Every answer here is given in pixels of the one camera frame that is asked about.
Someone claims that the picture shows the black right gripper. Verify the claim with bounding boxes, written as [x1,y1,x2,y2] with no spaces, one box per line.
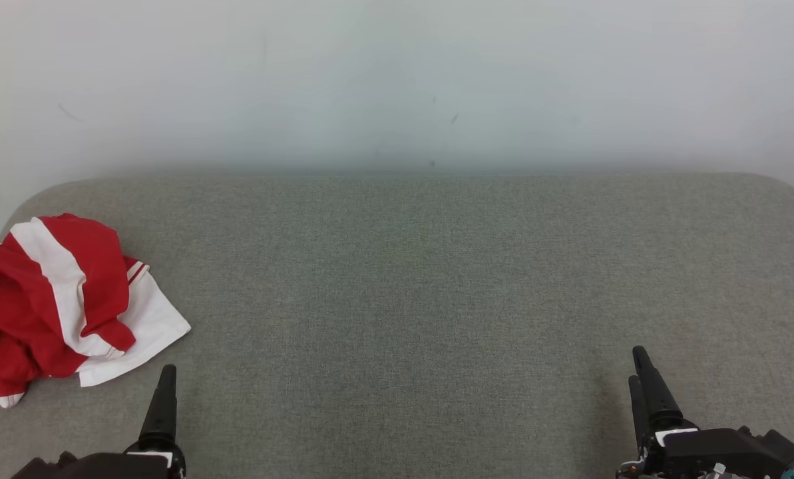
[615,345,765,479]

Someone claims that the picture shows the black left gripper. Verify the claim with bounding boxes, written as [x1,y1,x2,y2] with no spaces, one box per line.
[64,364,188,479]

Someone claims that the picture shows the red jersey white sleeves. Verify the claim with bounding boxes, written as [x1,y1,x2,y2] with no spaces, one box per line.
[0,258,192,408]

